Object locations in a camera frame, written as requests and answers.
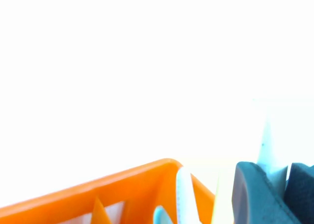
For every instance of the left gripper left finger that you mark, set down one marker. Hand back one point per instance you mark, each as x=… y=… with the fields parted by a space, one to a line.
x=260 y=202

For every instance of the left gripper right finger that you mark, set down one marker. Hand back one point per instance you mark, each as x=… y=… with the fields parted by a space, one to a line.
x=301 y=194

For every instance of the pink plastic knife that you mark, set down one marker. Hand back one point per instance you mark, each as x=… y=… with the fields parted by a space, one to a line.
x=186 y=197

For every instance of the orange plastic cutlery holder crate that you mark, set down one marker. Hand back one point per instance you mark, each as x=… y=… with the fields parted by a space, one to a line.
x=137 y=184

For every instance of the light blue plastic knife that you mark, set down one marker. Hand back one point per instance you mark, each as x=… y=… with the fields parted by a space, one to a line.
x=160 y=216

